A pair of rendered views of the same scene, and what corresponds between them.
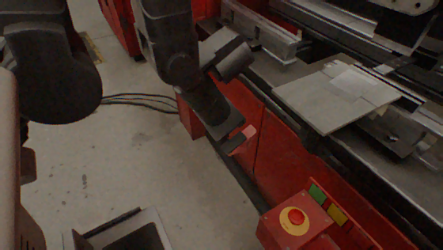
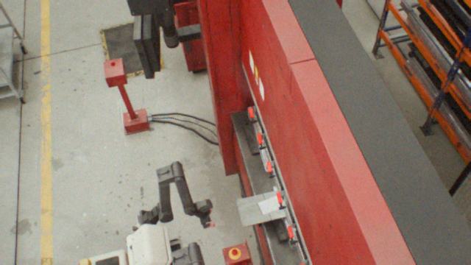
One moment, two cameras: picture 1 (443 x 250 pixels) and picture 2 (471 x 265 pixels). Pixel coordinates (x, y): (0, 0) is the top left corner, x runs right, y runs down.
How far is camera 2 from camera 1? 224 cm
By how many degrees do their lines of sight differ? 16
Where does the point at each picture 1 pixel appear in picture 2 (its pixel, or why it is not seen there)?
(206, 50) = (198, 205)
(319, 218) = (244, 255)
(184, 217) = (205, 235)
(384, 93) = (280, 213)
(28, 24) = (165, 213)
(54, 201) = (123, 202)
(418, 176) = (283, 249)
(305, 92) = (249, 205)
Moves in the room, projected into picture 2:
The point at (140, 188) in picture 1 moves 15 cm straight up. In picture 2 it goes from (179, 207) to (176, 199)
